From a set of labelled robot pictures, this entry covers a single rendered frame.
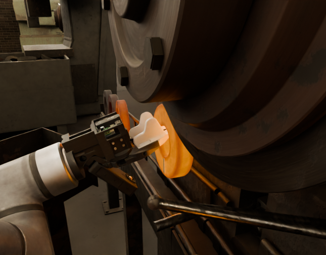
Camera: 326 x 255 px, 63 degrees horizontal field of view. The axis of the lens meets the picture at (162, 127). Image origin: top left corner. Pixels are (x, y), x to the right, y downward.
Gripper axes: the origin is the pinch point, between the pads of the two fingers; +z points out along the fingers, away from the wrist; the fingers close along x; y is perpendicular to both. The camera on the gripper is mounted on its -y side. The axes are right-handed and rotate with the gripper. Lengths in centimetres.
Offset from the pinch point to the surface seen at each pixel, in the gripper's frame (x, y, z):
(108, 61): 272, -30, 19
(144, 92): -24.3, 17.9, -7.3
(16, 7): 889, 92, -116
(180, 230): -13.6, -11.5, -6.7
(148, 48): -28.7, 22.1, -6.8
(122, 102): 51, -8, -3
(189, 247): -17.5, -11.5, -6.7
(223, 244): -17.9, -14.2, -1.0
